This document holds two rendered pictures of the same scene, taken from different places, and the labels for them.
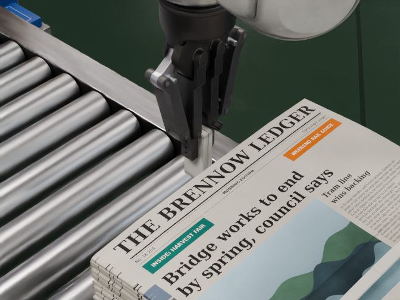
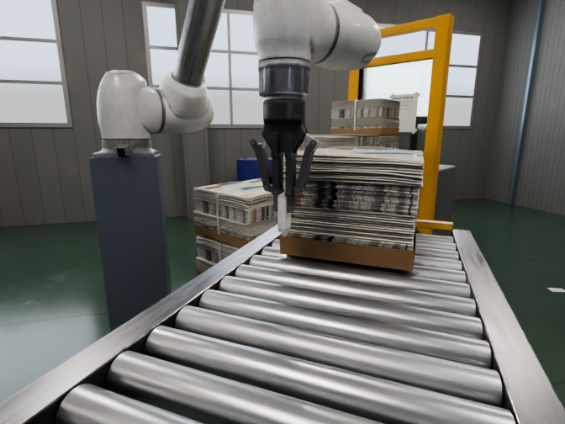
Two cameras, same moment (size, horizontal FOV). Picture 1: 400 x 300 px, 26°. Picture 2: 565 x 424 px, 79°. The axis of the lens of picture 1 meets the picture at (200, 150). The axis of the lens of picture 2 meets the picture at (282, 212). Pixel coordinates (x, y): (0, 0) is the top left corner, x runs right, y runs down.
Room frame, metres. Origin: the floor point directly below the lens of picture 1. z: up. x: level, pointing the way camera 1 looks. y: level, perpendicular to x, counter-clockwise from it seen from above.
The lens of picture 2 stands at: (0.96, 0.58, 1.07)
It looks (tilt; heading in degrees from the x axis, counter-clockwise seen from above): 13 degrees down; 248
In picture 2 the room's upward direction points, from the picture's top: straight up
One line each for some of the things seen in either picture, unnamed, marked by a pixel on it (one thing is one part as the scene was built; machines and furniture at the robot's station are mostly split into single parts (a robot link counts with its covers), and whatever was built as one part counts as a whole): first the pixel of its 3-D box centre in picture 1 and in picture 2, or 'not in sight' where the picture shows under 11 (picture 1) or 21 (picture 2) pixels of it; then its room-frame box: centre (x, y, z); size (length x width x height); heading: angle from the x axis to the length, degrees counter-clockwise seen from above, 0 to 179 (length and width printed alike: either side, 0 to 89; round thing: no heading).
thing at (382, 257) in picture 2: not in sight; (348, 241); (0.53, -0.07, 0.83); 0.29 x 0.16 x 0.04; 137
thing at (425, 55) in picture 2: not in sight; (395, 59); (-0.87, -1.68, 1.62); 0.75 x 0.06 x 0.06; 117
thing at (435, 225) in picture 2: not in sight; (377, 219); (0.30, -0.28, 0.81); 0.43 x 0.03 x 0.02; 137
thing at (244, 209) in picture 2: not in sight; (298, 249); (0.16, -1.14, 0.42); 1.17 x 0.39 x 0.83; 27
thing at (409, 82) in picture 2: not in sight; (393, 107); (-0.89, -1.69, 1.28); 0.57 x 0.01 x 0.65; 117
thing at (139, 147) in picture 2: not in sight; (126, 147); (1.01, -0.71, 1.03); 0.22 x 0.18 x 0.06; 84
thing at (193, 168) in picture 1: (195, 153); (286, 212); (0.72, 0.00, 0.93); 0.03 x 0.01 x 0.07; 47
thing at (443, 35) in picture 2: not in sight; (431, 154); (-1.02, -1.38, 0.93); 0.09 x 0.09 x 1.85; 27
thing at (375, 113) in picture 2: not in sight; (361, 193); (-0.48, -1.48, 0.65); 0.39 x 0.30 x 1.29; 117
